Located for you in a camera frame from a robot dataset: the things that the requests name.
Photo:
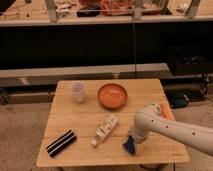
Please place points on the orange clutter on shelf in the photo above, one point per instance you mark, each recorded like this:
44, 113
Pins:
116, 7

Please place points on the orange carrot toy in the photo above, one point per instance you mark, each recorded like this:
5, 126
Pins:
166, 112

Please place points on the clear plastic cup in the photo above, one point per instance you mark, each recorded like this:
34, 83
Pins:
77, 89

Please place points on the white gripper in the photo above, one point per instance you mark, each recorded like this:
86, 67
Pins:
136, 135

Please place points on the black object on shelf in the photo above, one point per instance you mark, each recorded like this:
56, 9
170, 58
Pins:
90, 10

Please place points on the black white striped block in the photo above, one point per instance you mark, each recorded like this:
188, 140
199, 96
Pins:
61, 143

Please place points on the black box on right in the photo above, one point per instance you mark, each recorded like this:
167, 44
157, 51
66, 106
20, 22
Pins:
190, 60

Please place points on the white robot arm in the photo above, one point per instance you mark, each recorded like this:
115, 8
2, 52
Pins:
149, 118

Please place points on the light wooden table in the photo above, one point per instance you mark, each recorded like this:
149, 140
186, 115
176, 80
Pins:
86, 134

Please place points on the long wooden bench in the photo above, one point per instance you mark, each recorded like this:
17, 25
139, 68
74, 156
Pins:
50, 76

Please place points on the orange ceramic bowl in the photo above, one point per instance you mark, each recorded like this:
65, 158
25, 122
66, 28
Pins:
112, 96

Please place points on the dark device on floor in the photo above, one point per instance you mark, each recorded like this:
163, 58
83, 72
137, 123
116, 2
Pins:
178, 100

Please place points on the white plastic bottle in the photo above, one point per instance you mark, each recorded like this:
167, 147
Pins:
104, 130

